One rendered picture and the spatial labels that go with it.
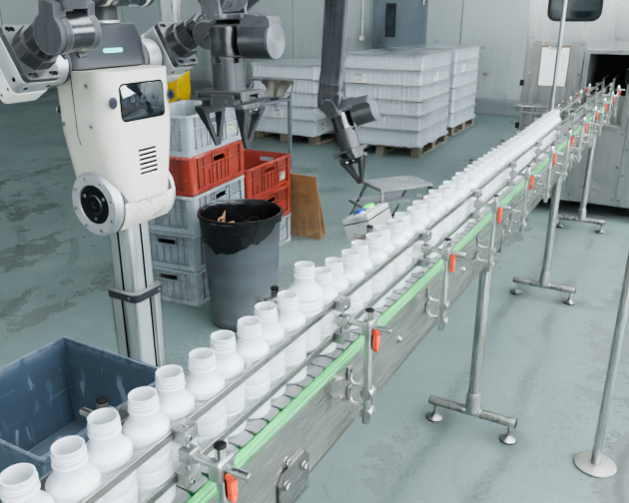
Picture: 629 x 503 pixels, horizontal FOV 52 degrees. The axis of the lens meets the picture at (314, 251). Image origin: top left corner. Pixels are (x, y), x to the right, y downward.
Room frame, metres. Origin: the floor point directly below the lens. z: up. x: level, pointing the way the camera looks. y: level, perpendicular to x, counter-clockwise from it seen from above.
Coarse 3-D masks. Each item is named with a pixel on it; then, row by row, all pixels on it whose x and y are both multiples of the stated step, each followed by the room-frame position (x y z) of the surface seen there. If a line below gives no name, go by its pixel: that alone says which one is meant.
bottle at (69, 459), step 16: (64, 448) 0.61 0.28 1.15; (80, 448) 0.59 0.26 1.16; (64, 464) 0.58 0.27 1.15; (80, 464) 0.59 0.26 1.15; (48, 480) 0.59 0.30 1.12; (64, 480) 0.58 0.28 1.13; (80, 480) 0.58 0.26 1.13; (96, 480) 0.59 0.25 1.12; (64, 496) 0.57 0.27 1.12; (80, 496) 0.57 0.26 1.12
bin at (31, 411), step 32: (32, 352) 1.19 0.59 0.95; (64, 352) 1.26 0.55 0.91; (96, 352) 1.21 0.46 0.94; (0, 384) 1.12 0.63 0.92; (32, 384) 1.18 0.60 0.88; (64, 384) 1.25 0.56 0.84; (96, 384) 1.22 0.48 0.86; (128, 384) 1.17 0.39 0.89; (0, 416) 1.11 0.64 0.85; (32, 416) 1.17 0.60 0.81; (64, 416) 1.24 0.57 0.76; (0, 448) 0.90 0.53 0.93; (32, 448) 1.16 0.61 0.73
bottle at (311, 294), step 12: (300, 264) 1.08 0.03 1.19; (312, 264) 1.07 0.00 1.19; (300, 276) 1.05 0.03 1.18; (312, 276) 1.05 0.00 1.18; (288, 288) 1.06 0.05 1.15; (300, 288) 1.04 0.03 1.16; (312, 288) 1.05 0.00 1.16; (300, 300) 1.03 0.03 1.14; (312, 300) 1.03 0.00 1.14; (312, 312) 1.03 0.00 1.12; (312, 336) 1.04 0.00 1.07; (312, 348) 1.04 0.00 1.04
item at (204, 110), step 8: (208, 104) 1.15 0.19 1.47; (200, 112) 1.14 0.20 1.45; (208, 112) 1.14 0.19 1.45; (216, 112) 1.18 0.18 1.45; (224, 112) 1.18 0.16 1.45; (208, 120) 1.14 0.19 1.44; (216, 120) 1.18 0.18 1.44; (224, 120) 1.18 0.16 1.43; (208, 128) 1.14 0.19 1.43; (216, 136) 1.15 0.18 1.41; (216, 144) 1.15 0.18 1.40
